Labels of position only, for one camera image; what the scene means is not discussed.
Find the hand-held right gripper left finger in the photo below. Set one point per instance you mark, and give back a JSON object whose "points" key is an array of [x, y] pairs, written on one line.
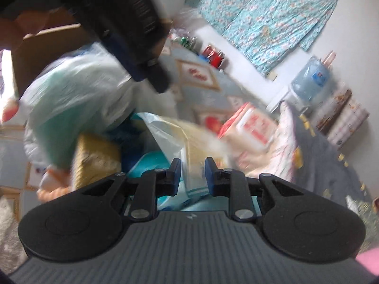
{"points": [[175, 173]]}

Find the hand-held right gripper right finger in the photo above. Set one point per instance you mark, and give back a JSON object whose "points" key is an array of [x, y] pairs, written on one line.
{"points": [[210, 173]]}

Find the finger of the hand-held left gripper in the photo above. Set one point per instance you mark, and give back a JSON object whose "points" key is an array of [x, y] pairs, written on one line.
{"points": [[127, 56], [160, 78]]}

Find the clear bag of yellow cloth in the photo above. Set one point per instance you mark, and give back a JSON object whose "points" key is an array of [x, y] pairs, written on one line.
{"points": [[192, 142]]}

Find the brown cardboard box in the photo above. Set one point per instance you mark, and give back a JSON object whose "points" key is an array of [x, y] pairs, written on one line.
{"points": [[38, 53]]}

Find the person's left hand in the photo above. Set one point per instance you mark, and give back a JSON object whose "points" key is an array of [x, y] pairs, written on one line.
{"points": [[41, 20]]}

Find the teal wet wipes pack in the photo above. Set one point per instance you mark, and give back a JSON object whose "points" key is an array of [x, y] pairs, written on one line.
{"points": [[148, 161]]}

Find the green cans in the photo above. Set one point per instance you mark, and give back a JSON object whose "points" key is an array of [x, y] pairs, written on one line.
{"points": [[186, 40]]}

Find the red cans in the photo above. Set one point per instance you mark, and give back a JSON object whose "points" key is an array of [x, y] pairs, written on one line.
{"points": [[213, 55]]}

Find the red and white pack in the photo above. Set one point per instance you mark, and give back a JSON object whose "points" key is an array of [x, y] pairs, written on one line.
{"points": [[251, 127]]}

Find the clear plastic bag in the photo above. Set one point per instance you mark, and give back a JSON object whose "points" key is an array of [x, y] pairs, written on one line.
{"points": [[185, 20]]}

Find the white plastic bag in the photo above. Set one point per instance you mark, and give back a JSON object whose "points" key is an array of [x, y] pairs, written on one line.
{"points": [[74, 94]]}

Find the gold box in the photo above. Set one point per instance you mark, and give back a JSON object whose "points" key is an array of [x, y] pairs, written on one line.
{"points": [[94, 156]]}

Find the grey quilt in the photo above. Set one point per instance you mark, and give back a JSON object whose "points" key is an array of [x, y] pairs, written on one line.
{"points": [[319, 159]]}

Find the floral wallpaper roll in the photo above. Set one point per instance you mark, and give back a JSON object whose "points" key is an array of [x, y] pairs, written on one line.
{"points": [[333, 112]]}

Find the blue water bottle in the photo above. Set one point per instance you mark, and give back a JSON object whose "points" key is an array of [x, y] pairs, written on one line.
{"points": [[311, 80]]}

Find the checked wallpaper roll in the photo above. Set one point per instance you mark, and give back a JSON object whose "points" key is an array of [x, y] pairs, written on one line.
{"points": [[351, 124]]}

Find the pink bottle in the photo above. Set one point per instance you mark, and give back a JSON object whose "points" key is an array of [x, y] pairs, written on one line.
{"points": [[330, 58]]}

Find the pink plush cushion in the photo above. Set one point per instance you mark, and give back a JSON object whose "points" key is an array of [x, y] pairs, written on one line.
{"points": [[368, 261]]}

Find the wall socket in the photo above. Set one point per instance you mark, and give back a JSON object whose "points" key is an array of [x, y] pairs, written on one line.
{"points": [[273, 76]]}

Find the teal floral wall cloth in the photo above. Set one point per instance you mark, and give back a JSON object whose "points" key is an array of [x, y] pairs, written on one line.
{"points": [[260, 11]]}

